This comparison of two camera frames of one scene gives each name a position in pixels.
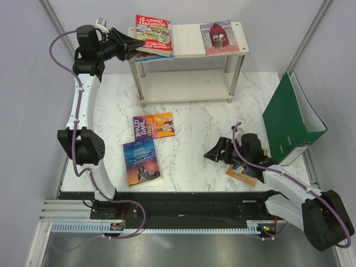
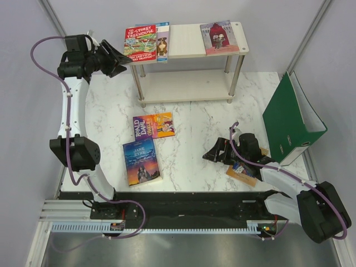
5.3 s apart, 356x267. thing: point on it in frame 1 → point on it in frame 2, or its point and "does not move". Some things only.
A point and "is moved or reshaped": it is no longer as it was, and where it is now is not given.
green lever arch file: (291, 120) does not move
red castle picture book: (219, 38) does not move
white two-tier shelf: (171, 86) does not move
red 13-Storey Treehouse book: (155, 33) is moved or reshaped
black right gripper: (223, 143) does not move
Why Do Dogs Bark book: (146, 57) → (163, 31)
